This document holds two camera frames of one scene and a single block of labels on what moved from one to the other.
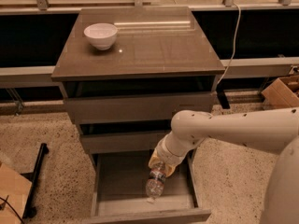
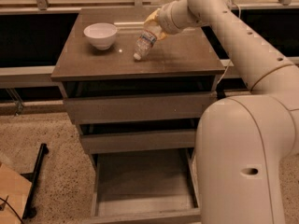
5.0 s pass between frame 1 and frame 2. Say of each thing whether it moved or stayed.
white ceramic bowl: stayed
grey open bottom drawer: stayed
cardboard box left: stayed
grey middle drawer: stayed
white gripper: moved
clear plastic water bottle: moved
